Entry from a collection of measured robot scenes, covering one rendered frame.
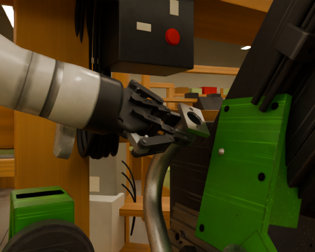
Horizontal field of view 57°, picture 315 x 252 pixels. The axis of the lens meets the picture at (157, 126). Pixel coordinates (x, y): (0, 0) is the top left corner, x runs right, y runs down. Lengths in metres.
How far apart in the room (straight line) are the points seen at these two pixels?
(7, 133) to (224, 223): 0.49
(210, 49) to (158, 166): 11.68
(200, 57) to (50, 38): 11.28
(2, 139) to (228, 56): 11.97
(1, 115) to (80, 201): 0.25
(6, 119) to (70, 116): 0.36
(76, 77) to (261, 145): 0.24
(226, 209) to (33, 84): 0.28
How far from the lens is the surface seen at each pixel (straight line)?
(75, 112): 0.34
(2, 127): 0.70
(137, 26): 0.58
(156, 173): 0.47
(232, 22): 0.83
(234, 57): 12.61
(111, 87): 0.36
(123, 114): 0.37
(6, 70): 0.34
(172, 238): 0.54
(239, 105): 0.43
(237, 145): 0.41
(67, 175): 0.63
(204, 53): 11.95
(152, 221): 0.45
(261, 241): 0.37
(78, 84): 0.34
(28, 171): 0.62
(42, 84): 0.34
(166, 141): 0.38
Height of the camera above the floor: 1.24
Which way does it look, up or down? 1 degrees down
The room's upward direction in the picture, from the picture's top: straight up
